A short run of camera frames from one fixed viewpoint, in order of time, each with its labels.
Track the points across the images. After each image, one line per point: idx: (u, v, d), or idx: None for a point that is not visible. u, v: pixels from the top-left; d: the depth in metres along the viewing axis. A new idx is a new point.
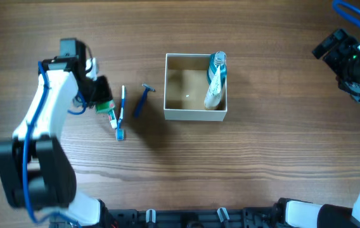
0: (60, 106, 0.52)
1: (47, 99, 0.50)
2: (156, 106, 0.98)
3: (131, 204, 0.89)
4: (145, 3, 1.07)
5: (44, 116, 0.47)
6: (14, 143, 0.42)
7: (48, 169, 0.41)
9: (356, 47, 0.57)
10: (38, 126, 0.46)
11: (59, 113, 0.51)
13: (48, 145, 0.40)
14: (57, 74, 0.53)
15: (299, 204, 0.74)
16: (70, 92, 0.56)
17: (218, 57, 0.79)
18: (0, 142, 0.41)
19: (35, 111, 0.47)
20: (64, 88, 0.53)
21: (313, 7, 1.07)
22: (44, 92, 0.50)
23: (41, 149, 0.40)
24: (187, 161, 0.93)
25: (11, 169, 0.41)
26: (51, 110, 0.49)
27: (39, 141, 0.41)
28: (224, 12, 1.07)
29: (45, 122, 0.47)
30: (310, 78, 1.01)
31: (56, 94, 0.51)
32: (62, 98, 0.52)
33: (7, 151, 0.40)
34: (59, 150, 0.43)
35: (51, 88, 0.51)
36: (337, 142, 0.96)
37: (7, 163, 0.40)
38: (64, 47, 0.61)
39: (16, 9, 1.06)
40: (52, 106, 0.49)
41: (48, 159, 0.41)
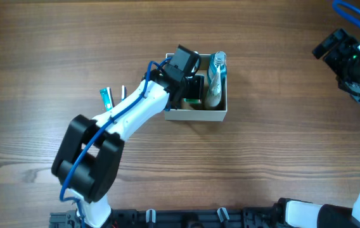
0: (145, 116, 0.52)
1: (138, 104, 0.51)
2: None
3: (131, 204, 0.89)
4: (145, 3, 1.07)
5: (125, 120, 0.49)
6: (90, 127, 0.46)
7: (101, 165, 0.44)
9: (356, 47, 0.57)
10: (117, 124, 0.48)
11: (139, 121, 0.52)
13: (113, 148, 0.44)
14: (160, 88, 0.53)
15: (299, 204, 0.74)
16: (157, 109, 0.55)
17: (218, 57, 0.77)
18: (82, 120, 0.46)
19: (122, 111, 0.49)
20: (156, 104, 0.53)
21: (314, 7, 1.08)
22: (139, 98, 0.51)
23: (106, 146, 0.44)
24: (187, 161, 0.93)
25: (74, 141, 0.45)
26: (132, 121, 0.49)
27: (109, 141, 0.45)
28: (224, 13, 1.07)
29: (123, 127, 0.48)
30: (310, 78, 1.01)
31: (146, 105, 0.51)
32: (148, 111, 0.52)
33: (79, 129, 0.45)
34: (118, 158, 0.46)
35: (146, 97, 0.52)
36: (337, 142, 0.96)
37: (75, 135, 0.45)
38: (180, 59, 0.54)
39: (16, 9, 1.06)
40: (136, 115, 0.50)
41: (104, 158, 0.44)
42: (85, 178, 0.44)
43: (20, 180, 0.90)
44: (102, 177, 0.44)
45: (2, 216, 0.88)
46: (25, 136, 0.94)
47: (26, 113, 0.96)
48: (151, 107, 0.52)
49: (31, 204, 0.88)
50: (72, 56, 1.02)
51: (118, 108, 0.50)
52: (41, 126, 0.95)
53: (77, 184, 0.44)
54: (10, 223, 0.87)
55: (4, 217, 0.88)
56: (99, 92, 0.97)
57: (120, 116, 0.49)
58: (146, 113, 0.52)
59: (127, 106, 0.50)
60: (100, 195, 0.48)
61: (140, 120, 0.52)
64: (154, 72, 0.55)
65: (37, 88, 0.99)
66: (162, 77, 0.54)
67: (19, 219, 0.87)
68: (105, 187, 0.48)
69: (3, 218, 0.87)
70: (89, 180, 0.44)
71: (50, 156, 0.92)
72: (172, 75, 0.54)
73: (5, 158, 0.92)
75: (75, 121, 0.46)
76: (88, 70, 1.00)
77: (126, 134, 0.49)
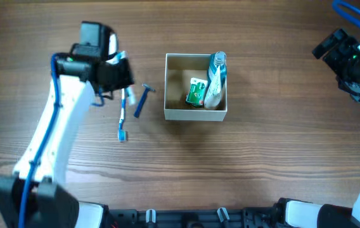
0: (72, 123, 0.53)
1: (57, 121, 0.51)
2: (156, 106, 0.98)
3: (131, 204, 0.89)
4: (145, 3, 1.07)
5: (49, 150, 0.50)
6: (18, 182, 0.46)
7: (49, 210, 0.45)
9: (356, 47, 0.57)
10: (42, 162, 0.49)
11: (70, 133, 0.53)
13: (48, 194, 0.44)
14: (74, 85, 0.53)
15: (299, 205, 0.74)
16: (86, 102, 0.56)
17: (218, 57, 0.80)
18: (2, 178, 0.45)
19: (43, 140, 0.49)
20: (77, 107, 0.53)
21: (313, 7, 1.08)
22: (56, 111, 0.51)
23: (39, 196, 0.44)
24: (187, 161, 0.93)
25: (7, 203, 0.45)
26: (58, 139, 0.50)
27: (40, 187, 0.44)
28: (224, 13, 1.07)
29: (52, 158, 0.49)
30: (310, 78, 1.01)
31: (66, 116, 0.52)
32: (73, 117, 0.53)
33: (6, 191, 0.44)
34: (60, 189, 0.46)
35: (63, 107, 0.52)
36: (337, 142, 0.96)
37: (5, 198, 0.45)
38: (89, 33, 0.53)
39: (16, 9, 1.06)
40: (61, 133, 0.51)
41: (47, 206, 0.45)
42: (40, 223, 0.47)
43: None
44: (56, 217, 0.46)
45: (2, 217, 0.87)
46: (25, 136, 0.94)
47: (26, 113, 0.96)
48: (71, 116, 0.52)
49: None
50: None
51: (37, 140, 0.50)
52: None
53: None
54: None
55: None
56: None
57: (42, 149, 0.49)
58: (72, 118, 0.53)
59: (44, 132, 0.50)
60: (71, 223, 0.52)
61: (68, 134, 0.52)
64: (63, 59, 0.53)
65: (37, 88, 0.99)
66: (74, 59, 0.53)
67: None
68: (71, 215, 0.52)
69: None
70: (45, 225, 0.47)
71: None
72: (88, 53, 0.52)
73: (5, 158, 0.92)
75: None
76: None
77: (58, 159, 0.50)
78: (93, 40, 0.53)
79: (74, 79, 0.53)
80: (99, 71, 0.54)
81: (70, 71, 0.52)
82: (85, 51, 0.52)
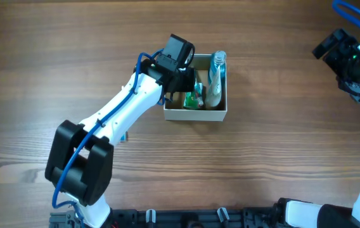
0: (135, 113, 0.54)
1: (128, 102, 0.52)
2: (156, 106, 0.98)
3: (131, 204, 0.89)
4: (145, 3, 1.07)
5: (114, 120, 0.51)
6: (78, 133, 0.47)
7: (92, 169, 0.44)
9: (356, 47, 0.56)
10: (106, 126, 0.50)
11: (130, 120, 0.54)
13: (102, 154, 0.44)
14: (150, 82, 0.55)
15: (298, 204, 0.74)
16: (149, 103, 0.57)
17: (218, 56, 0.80)
18: (69, 125, 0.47)
19: (111, 111, 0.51)
20: (146, 101, 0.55)
21: (313, 7, 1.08)
22: (128, 95, 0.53)
23: (94, 152, 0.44)
24: (187, 161, 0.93)
25: (63, 146, 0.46)
26: (123, 118, 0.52)
27: (96, 145, 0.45)
28: (224, 13, 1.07)
29: (115, 127, 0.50)
30: (310, 78, 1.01)
31: (135, 102, 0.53)
32: (138, 107, 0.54)
33: (67, 136, 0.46)
34: (109, 159, 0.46)
35: (135, 94, 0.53)
36: (337, 142, 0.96)
37: (63, 142, 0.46)
38: (172, 47, 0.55)
39: (16, 9, 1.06)
40: (126, 113, 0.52)
41: (95, 164, 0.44)
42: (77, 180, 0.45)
43: (20, 180, 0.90)
44: (94, 182, 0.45)
45: (2, 216, 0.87)
46: (25, 136, 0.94)
47: (26, 113, 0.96)
48: (140, 103, 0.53)
49: (31, 204, 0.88)
50: (72, 56, 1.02)
51: (107, 109, 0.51)
52: (41, 126, 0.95)
53: (70, 189, 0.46)
54: (10, 223, 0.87)
55: (3, 217, 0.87)
56: (99, 92, 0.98)
57: (109, 116, 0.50)
58: (137, 108, 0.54)
59: (115, 106, 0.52)
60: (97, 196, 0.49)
61: (128, 121, 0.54)
64: (149, 66, 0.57)
65: (37, 88, 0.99)
66: (155, 69, 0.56)
67: (19, 219, 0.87)
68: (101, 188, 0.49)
69: (3, 218, 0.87)
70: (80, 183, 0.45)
71: None
72: (167, 66, 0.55)
73: (5, 158, 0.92)
75: (62, 128, 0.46)
76: (88, 70, 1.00)
77: (113, 136, 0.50)
78: (173, 55, 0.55)
79: (153, 80, 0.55)
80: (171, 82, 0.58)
81: (150, 76, 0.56)
82: (167, 63, 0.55)
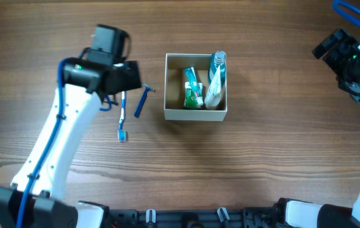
0: (75, 135, 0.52)
1: (59, 133, 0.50)
2: (156, 106, 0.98)
3: (131, 204, 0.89)
4: (145, 3, 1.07)
5: (49, 164, 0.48)
6: (15, 193, 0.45)
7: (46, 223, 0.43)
9: (356, 47, 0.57)
10: (41, 172, 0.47)
11: (71, 147, 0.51)
13: (47, 208, 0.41)
14: (81, 95, 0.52)
15: (299, 204, 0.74)
16: (89, 116, 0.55)
17: (218, 56, 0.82)
18: (0, 188, 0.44)
19: (43, 152, 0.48)
20: (80, 121, 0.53)
21: (313, 7, 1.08)
22: (57, 122, 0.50)
23: (39, 209, 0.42)
24: (187, 161, 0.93)
25: (3, 212, 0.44)
26: (60, 154, 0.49)
27: (39, 200, 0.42)
28: (224, 13, 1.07)
29: (52, 171, 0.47)
30: (310, 78, 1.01)
31: (68, 130, 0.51)
32: (77, 128, 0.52)
33: (4, 201, 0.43)
34: (59, 206, 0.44)
35: (64, 118, 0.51)
36: (337, 142, 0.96)
37: (3, 209, 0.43)
38: (100, 36, 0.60)
39: (16, 9, 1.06)
40: (60, 150, 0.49)
41: (44, 219, 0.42)
42: None
43: None
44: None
45: None
46: (25, 136, 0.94)
47: (26, 113, 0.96)
48: (73, 128, 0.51)
49: None
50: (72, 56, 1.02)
51: (37, 152, 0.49)
52: (41, 126, 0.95)
53: None
54: None
55: None
56: None
57: (42, 162, 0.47)
58: (73, 133, 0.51)
59: (47, 140, 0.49)
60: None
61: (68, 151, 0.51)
64: (71, 66, 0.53)
65: (37, 88, 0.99)
66: (83, 67, 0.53)
67: None
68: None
69: None
70: None
71: None
72: (98, 60, 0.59)
73: (5, 158, 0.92)
75: None
76: None
77: (58, 174, 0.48)
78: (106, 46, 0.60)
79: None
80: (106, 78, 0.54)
81: (77, 79, 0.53)
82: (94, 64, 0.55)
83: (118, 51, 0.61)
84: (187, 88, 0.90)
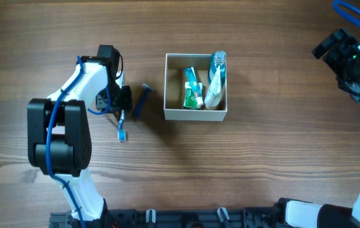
0: (92, 85, 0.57)
1: (82, 78, 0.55)
2: (156, 106, 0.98)
3: (131, 204, 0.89)
4: (145, 4, 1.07)
5: (76, 90, 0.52)
6: (47, 104, 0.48)
7: (73, 128, 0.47)
9: (356, 47, 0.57)
10: (70, 94, 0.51)
11: (88, 93, 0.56)
13: (76, 109, 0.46)
14: (96, 64, 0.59)
15: (299, 204, 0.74)
16: (100, 83, 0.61)
17: (218, 56, 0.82)
18: (35, 101, 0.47)
19: (70, 83, 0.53)
20: (97, 80, 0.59)
21: (313, 7, 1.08)
22: (80, 73, 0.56)
23: (69, 110, 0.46)
24: (187, 161, 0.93)
25: (35, 120, 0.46)
26: (83, 88, 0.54)
27: (68, 104, 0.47)
28: (224, 13, 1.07)
29: (77, 95, 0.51)
30: (310, 78, 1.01)
31: (89, 77, 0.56)
32: (94, 83, 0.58)
33: (38, 108, 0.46)
34: (84, 117, 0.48)
35: (86, 72, 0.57)
36: (337, 142, 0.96)
37: (36, 116, 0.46)
38: (102, 50, 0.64)
39: (16, 9, 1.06)
40: (84, 85, 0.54)
41: (73, 121, 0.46)
42: (62, 149, 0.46)
43: (20, 180, 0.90)
44: (78, 138, 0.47)
45: (2, 216, 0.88)
46: (25, 136, 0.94)
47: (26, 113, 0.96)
48: (93, 79, 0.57)
49: (31, 204, 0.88)
50: (72, 56, 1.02)
51: (64, 86, 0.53)
52: None
53: (59, 159, 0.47)
54: (11, 223, 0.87)
55: (4, 216, 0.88)
56: None
57: (70, 88, 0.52)
58: (92, 85, 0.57)
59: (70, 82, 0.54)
60: (85, 163, 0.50)
61: (86, 94, 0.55)
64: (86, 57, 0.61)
65: (37, 88, 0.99)
66: (92, 59, 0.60)
67: (19, 219, 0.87)
68: (86, 154, 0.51)
69: (3, 218, 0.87)
70: (67, 150, 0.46)
71: None
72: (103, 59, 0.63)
73: (5, 158, 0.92)
75: (30, 104, 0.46)
76: None
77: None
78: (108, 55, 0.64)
79: (94, 64, 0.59)
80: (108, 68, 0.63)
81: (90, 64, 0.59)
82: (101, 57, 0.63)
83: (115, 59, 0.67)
84: (187, 88, 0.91)
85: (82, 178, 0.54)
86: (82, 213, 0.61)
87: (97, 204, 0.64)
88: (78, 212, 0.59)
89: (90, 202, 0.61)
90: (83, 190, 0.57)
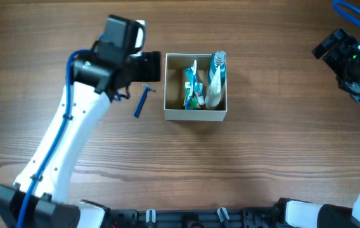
0: (79, 139, 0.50)
1: (63, 139, 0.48)
2: (156, 106, 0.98)
3: (131, 205, 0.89)
4: (145, 4, 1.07)
5: (54, 164, 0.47)
6: (17, 192, 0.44)
7: (46, 221, 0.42)
9: (356, 47, 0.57)
10: (45, 175, 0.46)
11: (74, 150, 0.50)
13: (47, 210, 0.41)
14: (90, 94, 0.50)
15: (299, 204, 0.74)
16: (96, 115, 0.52)
17: (218, 56, 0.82)
18: (4, 187, 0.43)
19: (47, 154, 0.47)
20: (88, 122, 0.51)
21: (313, 7, 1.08)
22: (64, 123, 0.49)
23: (39, 211, 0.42)
24: (187, 161, 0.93)
25: (4, 209, 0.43)
26: (63, 157, 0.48)
27: (40, 201, 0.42)
28: (224, 13, 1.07)
29: (55, 174, 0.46)
30: (310, 78, 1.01)
31: (72, 135, 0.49)
32: (83, 128, 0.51)
33: (6, 200, 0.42)
34: (62, 208, 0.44)
35: (72, 118, 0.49)
36: (337, 142, 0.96)
37: (4, 208, 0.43)
38: (113, 31, 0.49)
39: (16, 9, 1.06)
40: (64, 151, 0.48)
41: (45, 220, 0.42)
42: None
43: None
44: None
45: None
46: (25, 136, 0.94)
47: (26, 113, 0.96)
48: (80, 127, 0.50)
49: None
50: None
51: (43, 153, 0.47)
52: (41, 127, 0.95)
53: None
54: None
55: None
56: None
57: (45, 163, 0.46)
58: (78, 133, 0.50)
59: (50, 145, 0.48)
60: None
61: (72, 150, 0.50)
64: (82, 63, 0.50)
65: (37, 88, 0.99)
66: (93, 64, 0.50)
67: None
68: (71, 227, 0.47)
69: None
70: None
71: None
72: (112, 57, 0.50)
73: (5, 158, 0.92)
75: None
76: None
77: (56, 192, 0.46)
78: (117, 44, 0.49)
79: (89, 91, 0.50)
80: (117, 75, 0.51)
81: (86, 76, 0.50)
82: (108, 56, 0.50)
83: (131, 45, 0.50)
84: (187, 88, 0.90)
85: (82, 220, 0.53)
86: None
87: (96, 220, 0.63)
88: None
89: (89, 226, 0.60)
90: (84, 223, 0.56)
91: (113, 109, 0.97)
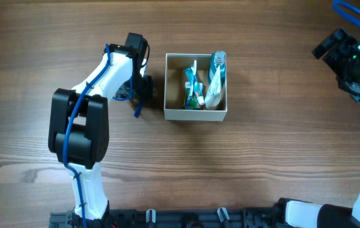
0: (118, 78, 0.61)
1: (108, 71, 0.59)
2: (156, 106, 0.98)
3: (131, 205, 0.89)
4: (145, 4, 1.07)
5: (100, 83, 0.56)
6: (72, 95, 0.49)
7: (94, 123, 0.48)
9: (356, 47, 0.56)
10: (95, 88, 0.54)
11: (113, 84, 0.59)
13: (99, 107, 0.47)
14: (122, 57, 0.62)
15: (299, 204, 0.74)
16: (126, 73, 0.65)
17: (218, 56, 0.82)
18: (61, 92, 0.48)
19: (96, 76, 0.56)
20: (123, 71, 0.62)
21: (313, 7, 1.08)
22: (107, 66, 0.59)
23: (91, 108, 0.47)
24: (187, 161, 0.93)
25: (58, 111, 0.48)
26: (106, 83, 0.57)
27: (91, 101, 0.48)
28: (224, 13, 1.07)
29: (101, 90, 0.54)
30: (310, 78, 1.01)
31: (116, 69, 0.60)
32: (120, 75, 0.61)
33: (62, 101, 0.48)
34: (106, 114, 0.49)
35: (113, 64, 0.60)
36: (337, 142, 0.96)
37: (59, 108, 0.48)
38: (131, 40, 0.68)
39: (16, 9, 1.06)
40: (107, 80, 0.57)
41: (95, 118, 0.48)
42: (80, 140, 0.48)
43: (20, 180, 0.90)
44: (97, 134, 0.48)
45: (2, 216, 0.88)
46: (25, 136, 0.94)
47: (26, 113, 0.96)
48: (119, 71, 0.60)
49: (31, 204, 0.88)
50: (72, 56, 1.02)
51: (92, 78, 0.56)
52: (41, 126, 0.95)
53: (77, 150, 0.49)
54: (10, 223, 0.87)
55: (4, 216, 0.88)
56: None
57: (95, 82, 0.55)
58: (117, 76, 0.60)
59: (96, 74, 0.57)
60: (101, 153, 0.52)
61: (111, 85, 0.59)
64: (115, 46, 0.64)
65: (37, 88, 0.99)
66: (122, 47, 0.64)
67: (19, 219, 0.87)
68: (104, 147, 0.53)
69: (3, 218, 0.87)
70: (84, 142, 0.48)
71: (50, 156, 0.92)
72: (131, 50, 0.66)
73: (5, 158, 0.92)
75: (56, 94, 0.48)
76: (88, 70, 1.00)
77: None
78: (135, 45, 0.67)
79: (122, 55, 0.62)
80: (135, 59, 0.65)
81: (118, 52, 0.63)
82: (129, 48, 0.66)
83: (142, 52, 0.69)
84: (187, 88, 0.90)
85: (92, 173, 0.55)
86: (87, 208, 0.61)
87: (101, 202, 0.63)
88: (82, 206, 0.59)
89: (95, 200, 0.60)
90: (91, 187, 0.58)
91: (113, 109, 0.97)
